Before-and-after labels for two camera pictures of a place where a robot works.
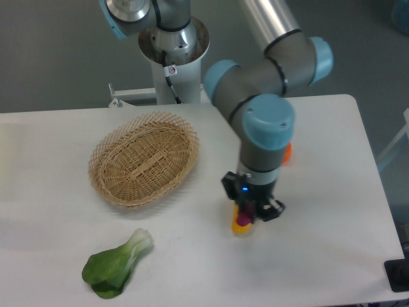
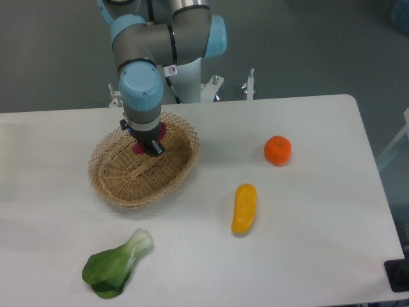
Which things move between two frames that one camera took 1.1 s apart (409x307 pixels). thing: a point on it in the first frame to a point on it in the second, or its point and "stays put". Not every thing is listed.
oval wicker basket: (142, 159) stays put
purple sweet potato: (243, 219) to (139, 149)
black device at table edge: (397, 272) stays put
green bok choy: (107, 271) stays put
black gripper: (255, 197) to (147, 138)
